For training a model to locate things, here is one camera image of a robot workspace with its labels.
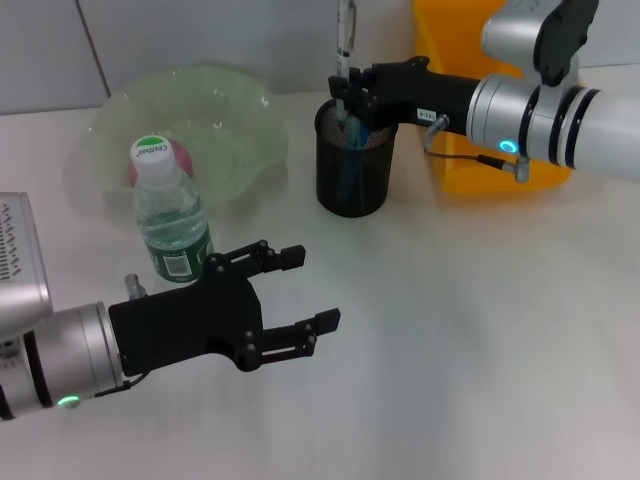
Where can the blue scissors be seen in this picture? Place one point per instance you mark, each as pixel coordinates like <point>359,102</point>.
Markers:
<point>357,135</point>

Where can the green glass fruit bowl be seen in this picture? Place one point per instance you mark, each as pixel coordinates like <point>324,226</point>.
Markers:
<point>235,120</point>

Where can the silver ballpoint pen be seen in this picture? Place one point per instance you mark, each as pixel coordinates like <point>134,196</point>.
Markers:
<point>345,50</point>

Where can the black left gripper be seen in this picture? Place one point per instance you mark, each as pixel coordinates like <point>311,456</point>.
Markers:
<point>185,325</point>

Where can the clear green-label water bottle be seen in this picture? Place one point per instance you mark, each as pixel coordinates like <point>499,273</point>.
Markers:
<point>170,215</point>

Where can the black mesh pen holder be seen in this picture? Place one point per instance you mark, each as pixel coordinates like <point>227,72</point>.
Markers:
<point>355,185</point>

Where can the pink peach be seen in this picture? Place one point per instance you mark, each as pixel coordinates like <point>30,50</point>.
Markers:
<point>182,157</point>

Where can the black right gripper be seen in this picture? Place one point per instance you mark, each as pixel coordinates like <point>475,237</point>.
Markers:
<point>425,95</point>

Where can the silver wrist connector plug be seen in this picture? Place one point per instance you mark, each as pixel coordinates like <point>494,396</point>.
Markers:
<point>134,286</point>

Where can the yellow plastic bin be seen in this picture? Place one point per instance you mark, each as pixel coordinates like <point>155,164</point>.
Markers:
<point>450,40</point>

